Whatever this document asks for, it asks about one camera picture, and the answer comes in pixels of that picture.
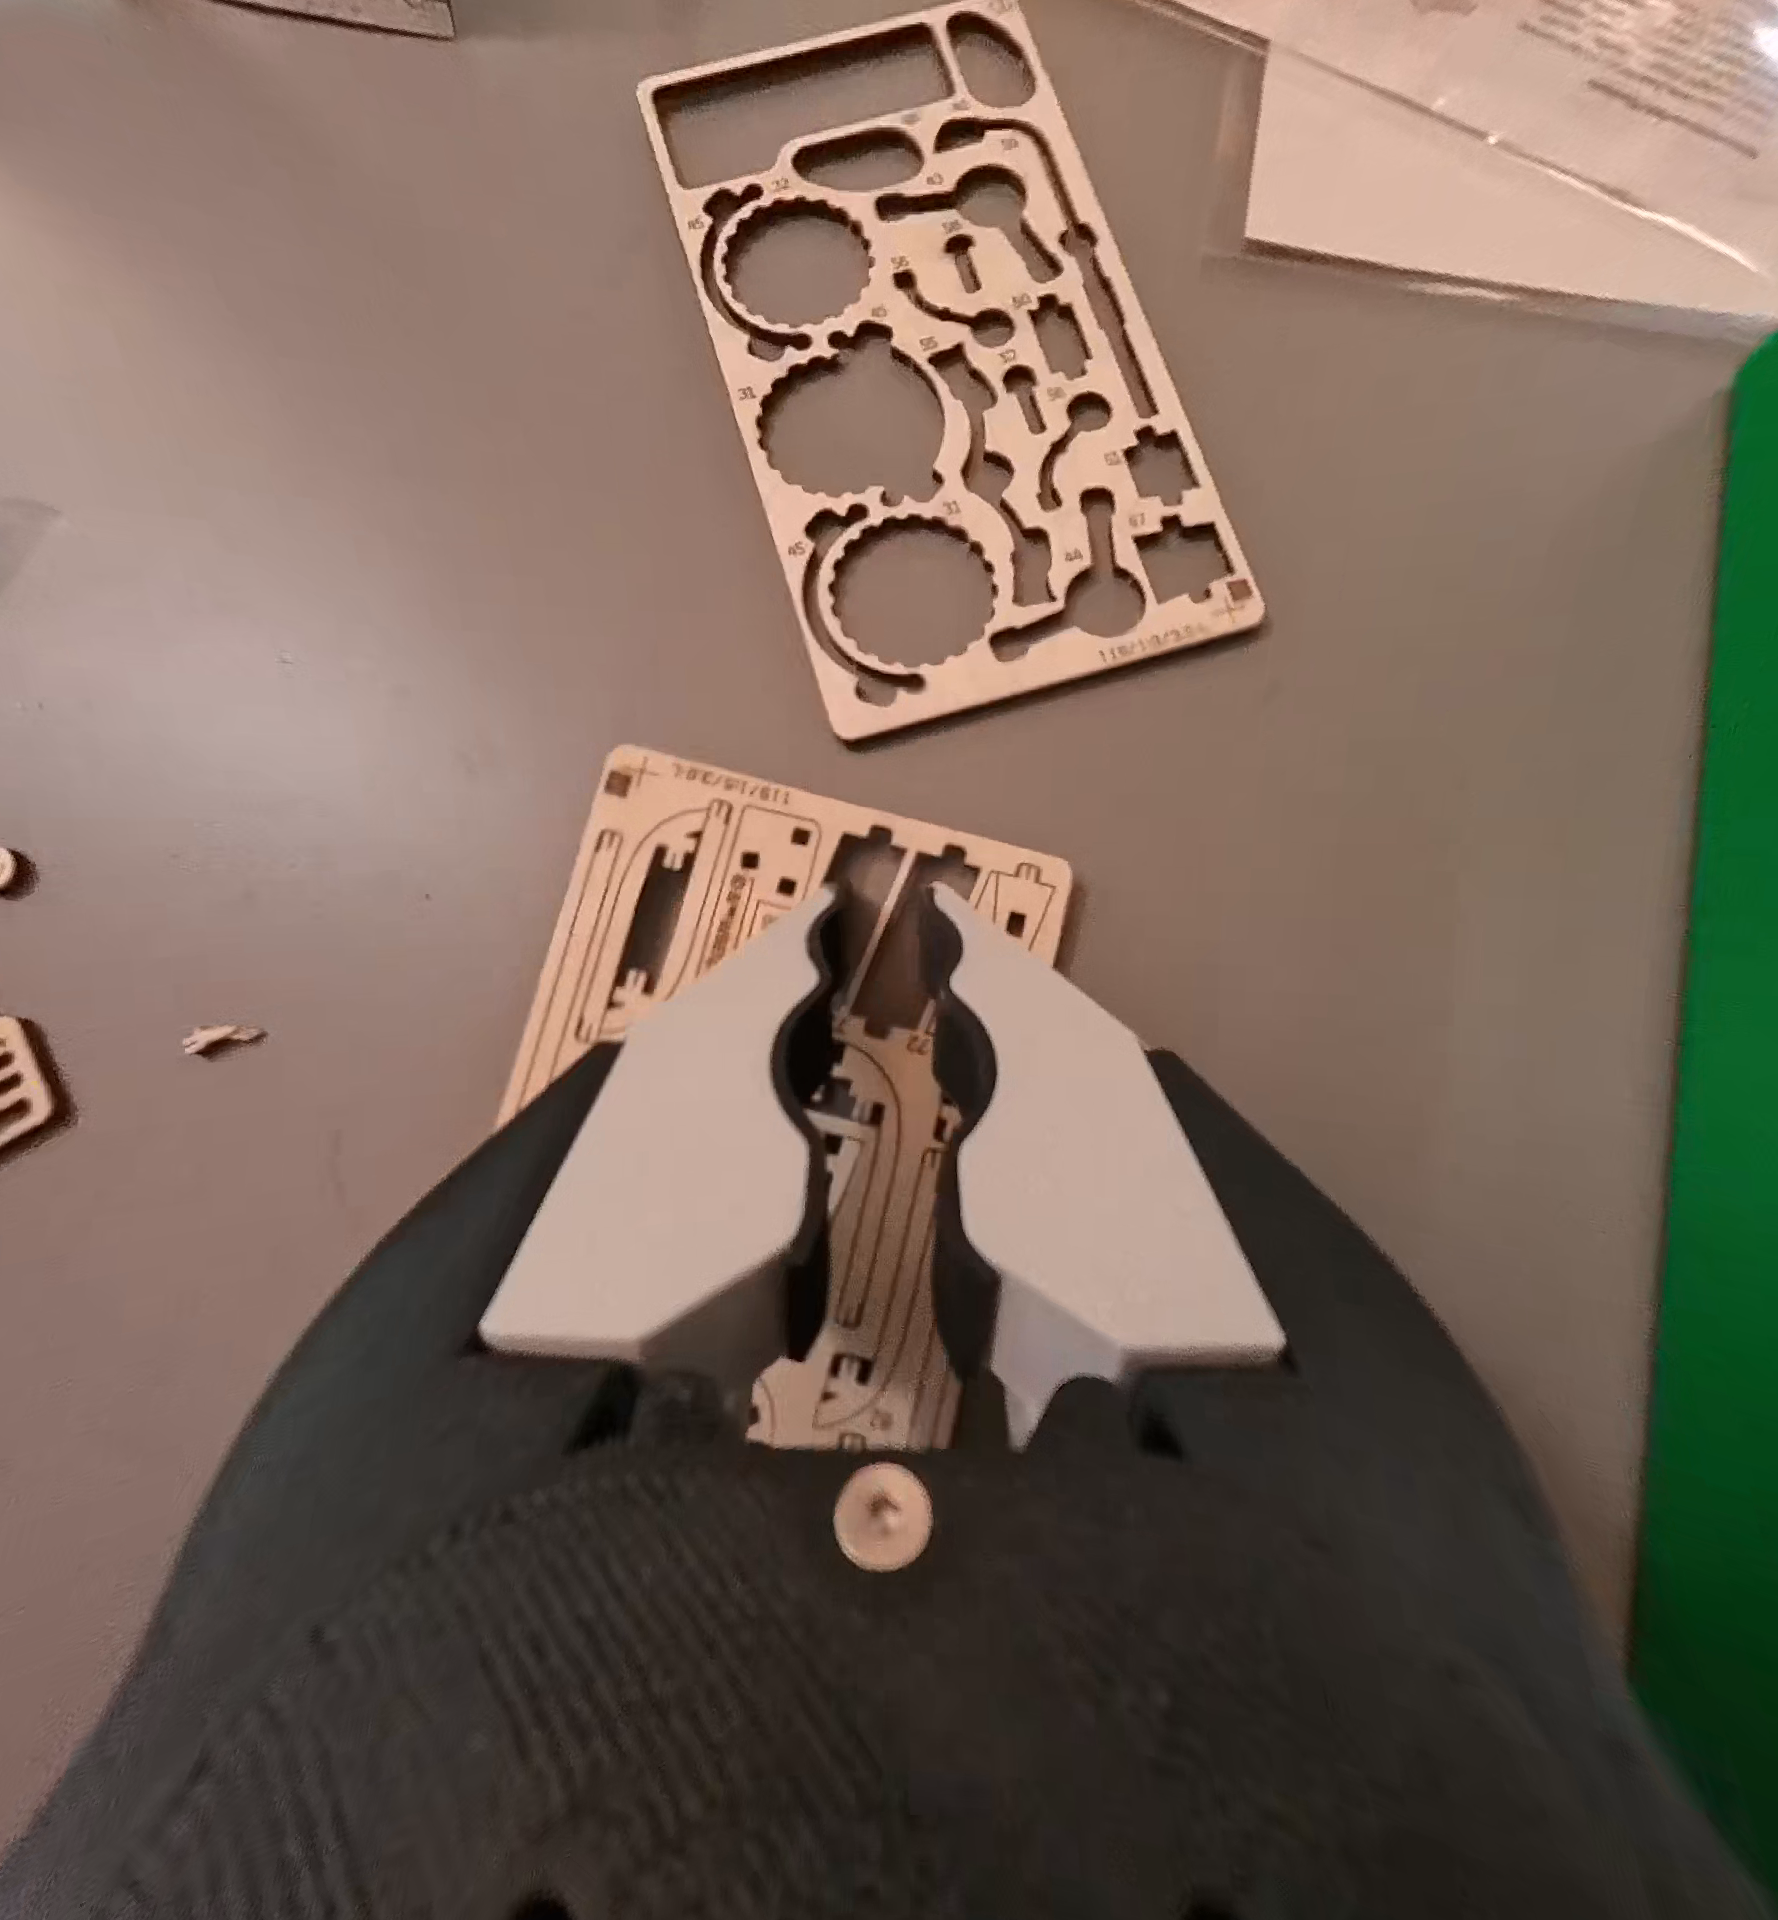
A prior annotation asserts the wooden parts sheet with gears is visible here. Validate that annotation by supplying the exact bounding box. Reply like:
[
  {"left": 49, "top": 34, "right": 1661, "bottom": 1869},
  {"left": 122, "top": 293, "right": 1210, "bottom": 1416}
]
[{"left": 495, "top": 745, "right": 1078, "bottom": 1456}]

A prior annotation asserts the grey desk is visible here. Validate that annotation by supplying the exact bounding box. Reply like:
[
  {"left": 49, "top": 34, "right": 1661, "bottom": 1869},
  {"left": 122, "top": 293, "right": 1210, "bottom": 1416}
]
[{"left": 0, "top": 0, "right": 1778, "bottom": 1878}]

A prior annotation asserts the empty wooden parts sheet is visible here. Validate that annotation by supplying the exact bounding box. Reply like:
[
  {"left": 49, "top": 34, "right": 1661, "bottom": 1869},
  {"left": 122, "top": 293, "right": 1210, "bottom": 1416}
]
[{"left": 637, "top": 0, "right": 1266, "bottom": 749}]

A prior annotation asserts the clear plastic sleeve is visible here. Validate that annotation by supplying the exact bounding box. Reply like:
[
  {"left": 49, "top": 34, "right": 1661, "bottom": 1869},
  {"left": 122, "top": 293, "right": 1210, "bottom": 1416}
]
[{"left": 1175, "top": 0, "right": 1778, "bottom": 356}]

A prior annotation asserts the green plastic bin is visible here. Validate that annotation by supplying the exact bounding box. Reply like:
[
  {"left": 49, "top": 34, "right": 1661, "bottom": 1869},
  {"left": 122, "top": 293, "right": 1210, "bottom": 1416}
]
[{"left": 1631, "top": 264, "right": 1778, "bottom": 1920}]

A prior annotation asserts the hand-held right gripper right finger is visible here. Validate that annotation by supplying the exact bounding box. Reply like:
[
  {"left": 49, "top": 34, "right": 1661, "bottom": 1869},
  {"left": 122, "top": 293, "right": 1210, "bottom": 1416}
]
[{"left": 930, "top": 882, "right": 1291, "bottom": 1453}]

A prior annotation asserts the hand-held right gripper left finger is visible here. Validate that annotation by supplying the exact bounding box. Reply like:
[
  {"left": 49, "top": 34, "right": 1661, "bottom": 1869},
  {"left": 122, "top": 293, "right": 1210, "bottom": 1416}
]
[{"left": 478, "top": 888, "right": 872, "bottom": 1373}]

